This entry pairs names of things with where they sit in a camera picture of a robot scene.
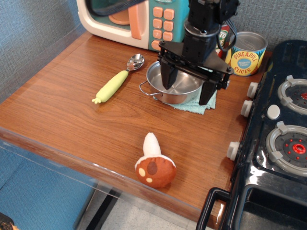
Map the black toy stove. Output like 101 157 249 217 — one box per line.
197 40 307 230

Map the small stainless steel pot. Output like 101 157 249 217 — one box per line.
139 61 204 104

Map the toy microwave teal and cream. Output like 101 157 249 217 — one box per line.
77 0 189 51

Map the brown plush toy mushroom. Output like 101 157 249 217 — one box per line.
135 133 177 188

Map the spoon with green handle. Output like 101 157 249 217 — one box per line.
92 54 144 104

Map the clear acrylic table guard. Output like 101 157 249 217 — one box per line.
0 128 199 230

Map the light teal folded cloth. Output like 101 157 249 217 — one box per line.
165 91 217 115

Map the metal table leg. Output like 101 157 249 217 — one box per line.
76 189 120 230

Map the orange object at corner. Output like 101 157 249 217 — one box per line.
0 213 18 230

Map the pineapple slices can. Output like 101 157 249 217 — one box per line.
225 32 268 76

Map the tomato sauce can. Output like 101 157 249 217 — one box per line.
215 23 230 58

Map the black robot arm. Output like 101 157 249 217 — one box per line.
158 0 240 105

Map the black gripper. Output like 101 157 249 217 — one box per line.
158 19 234 105

